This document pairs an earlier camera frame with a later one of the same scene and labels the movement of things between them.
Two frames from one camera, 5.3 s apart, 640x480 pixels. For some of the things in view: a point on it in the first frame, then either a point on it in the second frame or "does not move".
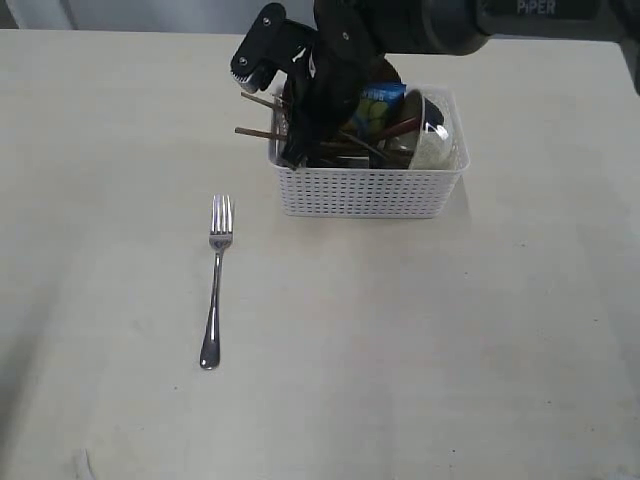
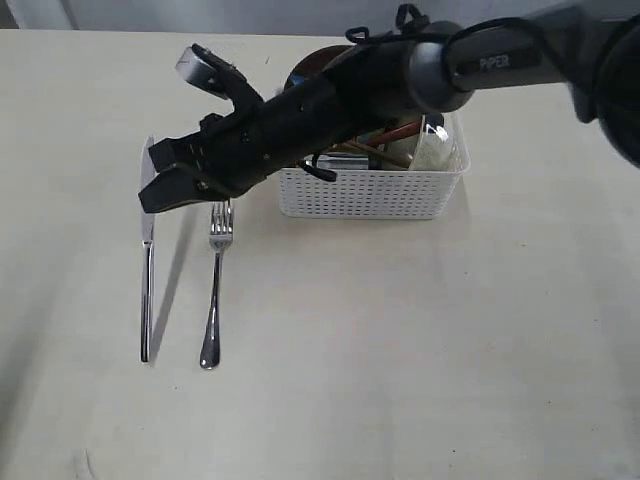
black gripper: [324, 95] to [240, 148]
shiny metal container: [339, 161] does not move
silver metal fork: [221, 232] does not move
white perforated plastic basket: [372, 193] does not move
